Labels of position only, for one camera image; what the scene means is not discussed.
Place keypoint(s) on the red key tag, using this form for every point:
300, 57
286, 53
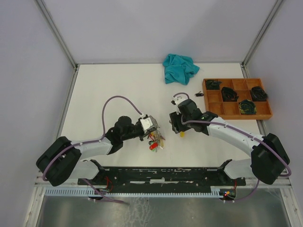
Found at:
153, 146

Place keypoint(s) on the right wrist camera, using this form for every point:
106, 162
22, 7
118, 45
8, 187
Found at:
176, 100

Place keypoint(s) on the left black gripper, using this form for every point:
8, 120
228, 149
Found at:
143, 134

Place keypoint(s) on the large metal keyring yellow handle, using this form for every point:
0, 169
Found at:
157, 137

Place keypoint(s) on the teal cloth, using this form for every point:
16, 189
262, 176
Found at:
179, 69

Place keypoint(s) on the black key tag key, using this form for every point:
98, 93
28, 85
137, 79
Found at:
199, 94

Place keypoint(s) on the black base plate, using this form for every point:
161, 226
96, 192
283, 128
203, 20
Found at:
163, 179

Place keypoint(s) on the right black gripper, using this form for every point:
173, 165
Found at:
174, 119

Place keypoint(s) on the aluminium frame rail right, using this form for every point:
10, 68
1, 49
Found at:
261, 33

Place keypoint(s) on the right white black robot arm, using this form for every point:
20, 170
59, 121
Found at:
267, 160

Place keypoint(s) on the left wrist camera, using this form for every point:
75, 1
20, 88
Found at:
148, 123

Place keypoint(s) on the aluminium frame rail left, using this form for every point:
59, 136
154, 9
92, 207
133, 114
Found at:
55, 31

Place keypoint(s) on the aluminium frame rail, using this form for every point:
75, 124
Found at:
55, 31
261, 33

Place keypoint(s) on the wooden compartment tray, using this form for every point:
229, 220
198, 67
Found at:
236, 99

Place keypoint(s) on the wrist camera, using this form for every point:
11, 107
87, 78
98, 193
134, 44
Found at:
176, 100
148, 123

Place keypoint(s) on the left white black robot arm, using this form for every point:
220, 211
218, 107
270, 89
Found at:
66, 159

